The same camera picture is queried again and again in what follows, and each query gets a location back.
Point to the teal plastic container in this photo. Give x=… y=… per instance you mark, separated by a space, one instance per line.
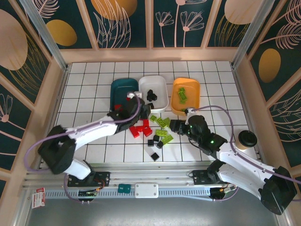
x=122 y=89

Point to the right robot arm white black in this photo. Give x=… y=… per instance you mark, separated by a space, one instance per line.
x=242 y=162

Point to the aluminium mounting rail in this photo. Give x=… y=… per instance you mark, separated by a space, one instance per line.
x=145 y=175

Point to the black lego brick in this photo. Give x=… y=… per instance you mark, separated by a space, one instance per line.
x=154 y=96
x=149 y=98
x=160 y=145
x=154 y=156
x=150 y=105
x=150 y=142
x=156 y=138
x=149 y=91

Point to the small lime green lego brick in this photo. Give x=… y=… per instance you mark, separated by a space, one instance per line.
x=153 y=118
x=181 y=90

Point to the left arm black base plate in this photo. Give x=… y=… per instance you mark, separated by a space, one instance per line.
x=103 y=177

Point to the white plastic container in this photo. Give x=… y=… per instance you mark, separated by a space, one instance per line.
x=160 y=89

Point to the long lime green lego brick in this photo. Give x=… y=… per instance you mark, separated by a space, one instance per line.
x=167 y=121
x=161 y=132
x=167 y=139
x=161 y=123
x=183 y=110
x=183 y=97

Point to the orange plastic container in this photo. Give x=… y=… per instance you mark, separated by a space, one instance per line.
x=191 y=94

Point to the small teal plastic part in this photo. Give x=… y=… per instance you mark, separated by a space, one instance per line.
x=124 y=188

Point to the aluminium frame post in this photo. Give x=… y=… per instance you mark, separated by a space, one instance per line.
x=44 y=30
x=251 y=33

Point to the black round cap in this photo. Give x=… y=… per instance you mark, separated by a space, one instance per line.
x=247 y=138

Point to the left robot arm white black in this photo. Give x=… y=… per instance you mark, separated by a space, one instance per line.
x=94 y=133

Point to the red and white carton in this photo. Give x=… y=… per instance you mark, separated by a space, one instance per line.
x=38 y=196

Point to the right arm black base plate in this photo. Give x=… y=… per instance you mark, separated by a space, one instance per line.
x=200 y=177

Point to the white plastic junction box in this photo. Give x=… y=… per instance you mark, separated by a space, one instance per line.
x=146 y=190

